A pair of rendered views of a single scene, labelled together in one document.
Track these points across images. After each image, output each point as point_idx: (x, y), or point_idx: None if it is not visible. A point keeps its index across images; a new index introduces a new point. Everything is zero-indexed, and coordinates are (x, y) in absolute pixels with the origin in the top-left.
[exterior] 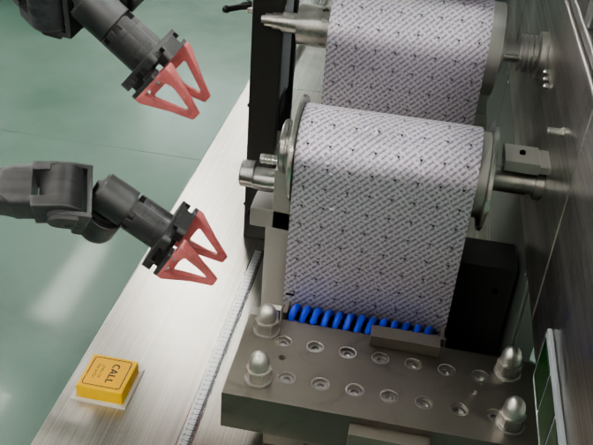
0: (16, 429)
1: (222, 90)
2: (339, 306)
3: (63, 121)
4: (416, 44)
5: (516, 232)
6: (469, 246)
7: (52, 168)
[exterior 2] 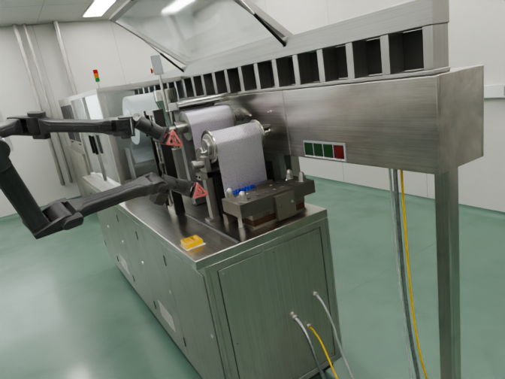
0: None
1: (42, 265)
2: (240, 187)
3: None
4: (213, 118)
5: None
6: None
7: (149, 174)
